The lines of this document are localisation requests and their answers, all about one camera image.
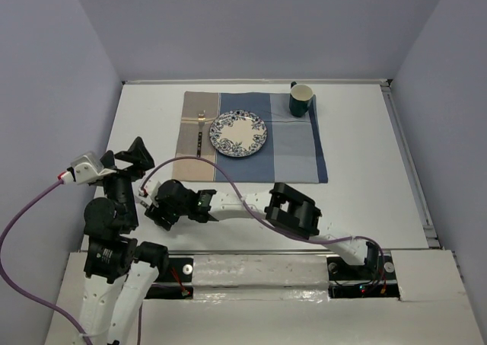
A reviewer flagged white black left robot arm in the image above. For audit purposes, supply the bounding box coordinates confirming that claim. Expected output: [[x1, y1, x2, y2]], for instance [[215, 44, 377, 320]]
[[71, 137, 155, 344]]

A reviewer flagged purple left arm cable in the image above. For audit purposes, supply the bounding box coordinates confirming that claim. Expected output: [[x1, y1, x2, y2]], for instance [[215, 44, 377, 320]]
[[0, 179, 183, 345]]

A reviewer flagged blue patchwork cloth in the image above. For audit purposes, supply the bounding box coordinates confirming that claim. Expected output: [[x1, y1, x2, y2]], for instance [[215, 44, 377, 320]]
[[173, 91, 329, 184]]

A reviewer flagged green mug white inside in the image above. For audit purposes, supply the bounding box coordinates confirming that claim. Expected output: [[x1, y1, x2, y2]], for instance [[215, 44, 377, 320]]
[[288, 81, 314, 117]]

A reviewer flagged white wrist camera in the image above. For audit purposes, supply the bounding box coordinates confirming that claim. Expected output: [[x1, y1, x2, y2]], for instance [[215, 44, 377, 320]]
[[58, 151, 116, 185], [138, 180, 161, 205]]

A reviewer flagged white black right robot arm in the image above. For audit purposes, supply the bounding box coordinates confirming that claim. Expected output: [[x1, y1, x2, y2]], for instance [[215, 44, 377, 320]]
[[138, 180, 380, 278]]

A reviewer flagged blue floral plate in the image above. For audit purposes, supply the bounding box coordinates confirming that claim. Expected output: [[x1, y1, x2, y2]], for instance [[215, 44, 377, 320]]
[[208, 110, 268, 158]]

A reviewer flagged black-handled fork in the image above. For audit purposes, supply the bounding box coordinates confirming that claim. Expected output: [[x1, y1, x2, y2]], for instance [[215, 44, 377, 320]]
[[196, 110, 205, 157]]

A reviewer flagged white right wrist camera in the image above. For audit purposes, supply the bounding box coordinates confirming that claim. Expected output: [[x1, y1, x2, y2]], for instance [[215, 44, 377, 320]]
[[138, 180, 161, 205]]

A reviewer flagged black-handled steak knife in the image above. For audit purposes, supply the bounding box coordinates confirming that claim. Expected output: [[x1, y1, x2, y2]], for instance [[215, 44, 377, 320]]
[[135, 196, 149, 208]]

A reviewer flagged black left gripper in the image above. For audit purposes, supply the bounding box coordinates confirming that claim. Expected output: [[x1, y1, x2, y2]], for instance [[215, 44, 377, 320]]
[[100, 134, 155, 227]]

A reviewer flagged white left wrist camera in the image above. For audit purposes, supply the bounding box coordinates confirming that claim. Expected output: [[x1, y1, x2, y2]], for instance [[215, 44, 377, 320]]
[[58, 151, 116, 185]]

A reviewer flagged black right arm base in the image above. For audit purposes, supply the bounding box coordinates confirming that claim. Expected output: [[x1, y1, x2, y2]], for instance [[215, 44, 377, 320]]
[[326, 243, 399, 299]]

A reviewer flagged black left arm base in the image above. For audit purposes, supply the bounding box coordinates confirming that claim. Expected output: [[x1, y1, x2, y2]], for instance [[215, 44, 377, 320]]
[[145, 257, 194, 300]]

